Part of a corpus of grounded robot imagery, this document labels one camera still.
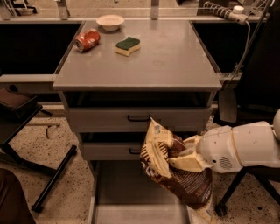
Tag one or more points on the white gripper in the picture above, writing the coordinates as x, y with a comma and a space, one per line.
217, 149

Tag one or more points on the grey drawer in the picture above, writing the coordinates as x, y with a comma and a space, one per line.
110, 151
136, 119
123, 194

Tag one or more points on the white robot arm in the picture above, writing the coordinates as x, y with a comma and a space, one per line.
258, 143

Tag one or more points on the top grey drawer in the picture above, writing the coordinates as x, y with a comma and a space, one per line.
136, 119

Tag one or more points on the black office chair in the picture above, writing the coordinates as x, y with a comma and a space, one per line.
255, 104

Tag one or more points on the green yellow sponge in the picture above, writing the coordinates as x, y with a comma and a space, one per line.
127, 46

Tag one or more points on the middle grey drawer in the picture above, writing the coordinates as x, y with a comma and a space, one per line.
110, 151

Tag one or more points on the white bowl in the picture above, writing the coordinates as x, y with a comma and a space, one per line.
110, 23

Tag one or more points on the bottom grey drawer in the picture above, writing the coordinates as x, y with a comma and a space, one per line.
123, 194

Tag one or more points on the grey drawer cabinet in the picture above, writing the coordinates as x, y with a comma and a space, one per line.
170, 70

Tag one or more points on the crushed red soda can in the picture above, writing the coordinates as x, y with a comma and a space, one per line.
87, 40

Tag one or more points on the black stand with tray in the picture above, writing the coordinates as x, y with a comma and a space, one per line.
16, 110

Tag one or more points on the brown chip bag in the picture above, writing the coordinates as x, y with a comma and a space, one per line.
194, 189

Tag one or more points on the white power strip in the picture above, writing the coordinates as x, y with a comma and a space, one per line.
236, 14

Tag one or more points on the brown object bottom left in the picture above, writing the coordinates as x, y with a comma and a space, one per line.
13, 205

